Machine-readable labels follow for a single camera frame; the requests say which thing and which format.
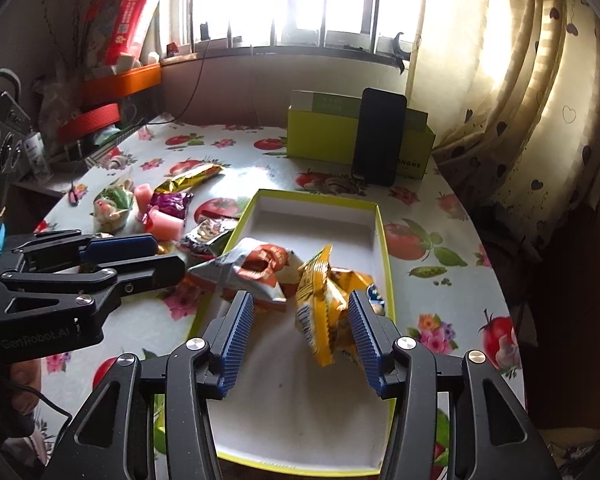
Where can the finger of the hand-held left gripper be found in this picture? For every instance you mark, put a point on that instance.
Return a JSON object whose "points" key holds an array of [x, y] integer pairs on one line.
{"points": [[120, 247], [150, 272]]}

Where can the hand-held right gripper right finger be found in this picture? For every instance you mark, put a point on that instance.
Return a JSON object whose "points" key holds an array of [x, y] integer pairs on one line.
{"points": [[367, 345]]}

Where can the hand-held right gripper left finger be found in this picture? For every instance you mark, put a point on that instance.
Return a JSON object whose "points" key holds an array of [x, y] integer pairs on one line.
{"points": [[237, 340]]}

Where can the green pea snack packet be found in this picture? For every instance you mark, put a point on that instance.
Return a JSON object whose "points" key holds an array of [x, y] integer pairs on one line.
{"points": [[112, 200]]}

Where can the pink jelly cup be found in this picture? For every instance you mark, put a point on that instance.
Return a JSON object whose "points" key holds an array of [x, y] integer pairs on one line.
{"points": [[162, 222], [143, 196]]}

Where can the yellow snack packet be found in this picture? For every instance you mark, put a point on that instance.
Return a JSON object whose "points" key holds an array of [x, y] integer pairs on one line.
{"points": [[317, 310]]}

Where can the purple snack packet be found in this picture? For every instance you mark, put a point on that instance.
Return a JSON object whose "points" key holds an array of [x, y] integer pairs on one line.
{"points": [[172, 203]]}

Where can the lime-rimmed cardboard box tray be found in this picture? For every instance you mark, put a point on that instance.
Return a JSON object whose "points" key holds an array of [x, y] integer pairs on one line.
{"points": [[305, 410]]}

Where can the person's left hand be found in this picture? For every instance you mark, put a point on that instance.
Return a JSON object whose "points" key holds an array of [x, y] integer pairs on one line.
{"points": [[25, 385]]}

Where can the white plastic bottle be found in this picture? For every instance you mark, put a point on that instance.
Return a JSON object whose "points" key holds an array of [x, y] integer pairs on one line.
{"points": [[37, 157]]}

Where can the white orange snack packet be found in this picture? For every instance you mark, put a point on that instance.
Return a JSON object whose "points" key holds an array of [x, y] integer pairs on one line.
{"points": [[245, 270]]}

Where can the clear plastic bag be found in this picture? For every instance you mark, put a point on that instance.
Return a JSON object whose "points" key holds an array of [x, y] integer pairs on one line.
{"points": [[60, 100]]}

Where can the red plastic basket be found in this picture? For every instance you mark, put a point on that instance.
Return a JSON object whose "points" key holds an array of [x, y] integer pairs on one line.
{"points": [[90, 120]]}

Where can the gold snack bar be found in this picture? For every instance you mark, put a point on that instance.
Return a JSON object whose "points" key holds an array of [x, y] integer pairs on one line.
{"points": [[190, 177]]}

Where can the striped flat box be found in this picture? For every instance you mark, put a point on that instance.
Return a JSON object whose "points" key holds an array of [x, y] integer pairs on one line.
{"points": [[115, 142]]}

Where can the orange plastic shelf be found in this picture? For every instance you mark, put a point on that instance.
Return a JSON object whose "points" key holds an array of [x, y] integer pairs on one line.
{"points": [[130, 82]]}

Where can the fruit printed tablecloth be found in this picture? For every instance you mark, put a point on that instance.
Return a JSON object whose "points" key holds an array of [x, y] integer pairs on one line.
{"points": [[280, 180]]}

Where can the red white package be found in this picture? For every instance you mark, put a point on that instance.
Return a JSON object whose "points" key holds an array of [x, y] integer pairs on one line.
{"points": [[125, 20]]}

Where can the black smartphone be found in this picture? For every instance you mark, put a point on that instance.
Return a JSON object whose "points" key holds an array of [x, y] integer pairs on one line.
{"points": [[377, 135]]}

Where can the lime green cardboard box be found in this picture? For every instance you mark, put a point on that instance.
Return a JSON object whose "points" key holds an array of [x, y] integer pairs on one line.
{"points": [[320, 135]]}

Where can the cream heart-print curtain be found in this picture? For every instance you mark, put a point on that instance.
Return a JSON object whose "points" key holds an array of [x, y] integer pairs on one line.
{"points": [[530, 110]]}

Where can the black window hook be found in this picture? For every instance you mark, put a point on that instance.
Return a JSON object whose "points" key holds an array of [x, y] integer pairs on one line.
{"points": [[400, 50]]}

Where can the barred window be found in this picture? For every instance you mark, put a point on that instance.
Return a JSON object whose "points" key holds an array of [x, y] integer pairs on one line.
{"points": [[372, 10]]}

